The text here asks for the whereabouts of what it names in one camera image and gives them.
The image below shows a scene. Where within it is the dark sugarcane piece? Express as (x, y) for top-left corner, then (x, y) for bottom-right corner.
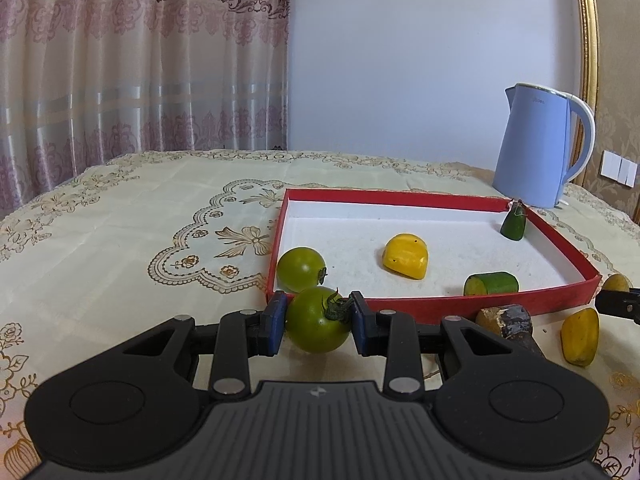
(475, 304), (547, 358)

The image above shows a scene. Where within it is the yellow bell pepper piece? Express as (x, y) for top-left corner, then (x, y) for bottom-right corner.
(560, 307), (600, 367)
(381, 233), (430, 281)

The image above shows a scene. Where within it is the green cucumber piece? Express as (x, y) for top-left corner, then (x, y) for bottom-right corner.
(500, 202), (528, 240)
(463, 271), (520, 297)

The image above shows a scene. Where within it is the gold frame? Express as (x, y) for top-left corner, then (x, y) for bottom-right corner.
(570, 0), (601, 186)

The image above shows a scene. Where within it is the green tomato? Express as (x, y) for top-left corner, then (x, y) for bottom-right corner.
(276, 246), (328, 293)
(285, 286), (353, 354)

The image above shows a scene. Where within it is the blue electric kettle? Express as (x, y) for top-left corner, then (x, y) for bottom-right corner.
(492, 82), (597, 209)

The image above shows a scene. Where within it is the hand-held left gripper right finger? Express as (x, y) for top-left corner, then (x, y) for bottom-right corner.
(347, 290), (521, 402)

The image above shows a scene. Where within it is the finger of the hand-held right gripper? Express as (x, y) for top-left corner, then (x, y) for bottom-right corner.
(595, 287), (640, 326)

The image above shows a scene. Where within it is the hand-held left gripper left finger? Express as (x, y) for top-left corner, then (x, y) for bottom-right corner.
(120, 290), (289, 402)

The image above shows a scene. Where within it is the pink floral curtain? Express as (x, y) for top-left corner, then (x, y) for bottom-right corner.
(0, 0), (293, 221)

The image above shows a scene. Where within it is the small yellow fruit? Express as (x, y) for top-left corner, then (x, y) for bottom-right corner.
(601, 273), (632, 293)

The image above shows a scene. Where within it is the red cardboard box tray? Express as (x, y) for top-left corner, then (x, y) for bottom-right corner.
(265, 187), (601, 326)

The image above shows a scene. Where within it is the white wall switch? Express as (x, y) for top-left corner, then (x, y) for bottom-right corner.
(600, 150), (638, 186)

